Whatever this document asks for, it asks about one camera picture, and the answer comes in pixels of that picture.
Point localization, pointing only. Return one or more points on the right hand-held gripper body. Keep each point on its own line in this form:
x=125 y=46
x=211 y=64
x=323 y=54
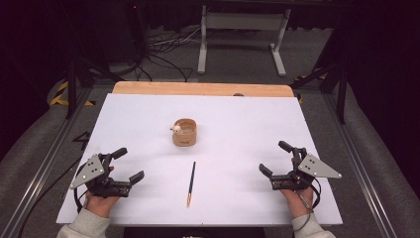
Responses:
x=318 y=167

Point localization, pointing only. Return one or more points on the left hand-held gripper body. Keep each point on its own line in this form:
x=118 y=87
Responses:
x=109 y=188

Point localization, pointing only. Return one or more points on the dark blue and gold pencil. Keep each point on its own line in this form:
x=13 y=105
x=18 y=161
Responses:
x=191 y=180

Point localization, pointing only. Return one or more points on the person's left hand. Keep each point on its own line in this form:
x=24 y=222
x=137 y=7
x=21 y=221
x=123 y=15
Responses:
x=100 y=205

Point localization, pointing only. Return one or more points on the person's right hand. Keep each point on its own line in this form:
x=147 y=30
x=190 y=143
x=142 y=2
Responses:
x=298 y=201

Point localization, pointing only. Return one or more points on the yellow and black floor tape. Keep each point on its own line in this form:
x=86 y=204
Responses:
x=298 y=98
x=59 y=98

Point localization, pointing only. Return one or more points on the white table cover board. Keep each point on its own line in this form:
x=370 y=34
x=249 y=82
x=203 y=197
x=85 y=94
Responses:
x=231 y=132

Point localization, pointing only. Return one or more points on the wooden table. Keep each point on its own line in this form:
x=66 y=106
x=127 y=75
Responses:
x=198 y=88

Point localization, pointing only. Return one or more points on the black box with red light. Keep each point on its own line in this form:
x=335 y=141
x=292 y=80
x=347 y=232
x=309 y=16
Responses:
x=136 y=29

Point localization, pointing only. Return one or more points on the black triangular bracket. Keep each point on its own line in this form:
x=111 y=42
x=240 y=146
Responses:
x=84 y=138

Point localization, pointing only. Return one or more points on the aluminium rail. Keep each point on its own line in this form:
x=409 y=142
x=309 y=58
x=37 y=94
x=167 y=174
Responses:
x=43 y=165
x=356 y=155

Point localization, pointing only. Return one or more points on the grey metal stand frame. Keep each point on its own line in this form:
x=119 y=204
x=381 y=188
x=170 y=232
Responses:
x=242 y=21

